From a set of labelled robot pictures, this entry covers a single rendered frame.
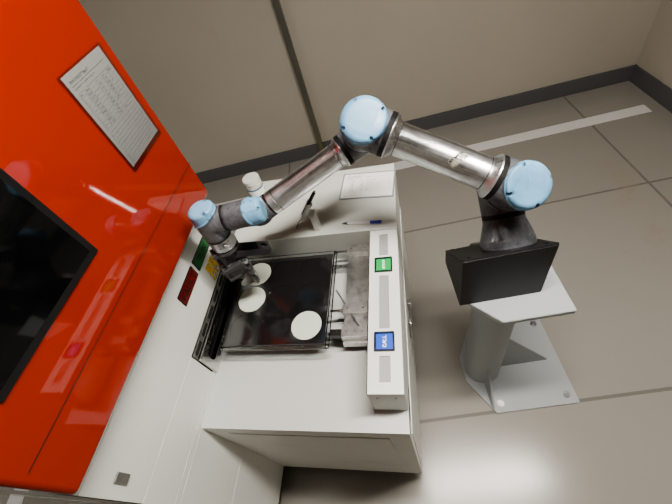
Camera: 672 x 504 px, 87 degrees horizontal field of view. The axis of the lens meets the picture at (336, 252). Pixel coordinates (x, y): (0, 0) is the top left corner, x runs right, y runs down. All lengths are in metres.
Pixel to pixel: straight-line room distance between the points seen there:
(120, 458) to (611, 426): 1.83
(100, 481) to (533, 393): 1.69
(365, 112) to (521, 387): 1.51
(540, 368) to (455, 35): 2.29
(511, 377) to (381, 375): 1.11
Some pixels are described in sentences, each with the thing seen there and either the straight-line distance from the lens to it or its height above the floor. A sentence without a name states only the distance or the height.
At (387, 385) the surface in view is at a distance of 0.97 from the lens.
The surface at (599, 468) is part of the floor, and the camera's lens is 2.00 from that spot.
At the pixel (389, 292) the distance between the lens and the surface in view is 1.08.
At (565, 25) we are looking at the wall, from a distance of 3.46.
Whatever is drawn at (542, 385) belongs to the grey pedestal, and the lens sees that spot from 2.02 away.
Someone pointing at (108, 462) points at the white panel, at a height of 1.13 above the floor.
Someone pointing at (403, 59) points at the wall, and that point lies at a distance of 3.07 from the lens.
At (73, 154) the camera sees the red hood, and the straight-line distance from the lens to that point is 0.88.
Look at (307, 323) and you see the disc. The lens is 1.16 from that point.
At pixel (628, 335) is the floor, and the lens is 2.27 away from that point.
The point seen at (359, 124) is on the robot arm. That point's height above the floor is 1.41.
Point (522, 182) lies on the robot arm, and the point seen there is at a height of 1.25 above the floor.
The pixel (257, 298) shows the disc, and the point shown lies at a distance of 1.28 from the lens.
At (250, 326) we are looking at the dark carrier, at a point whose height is 0.90.
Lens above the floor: 1.87
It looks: 49 degrees down
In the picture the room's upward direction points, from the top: 20 degrees counter-clockwise
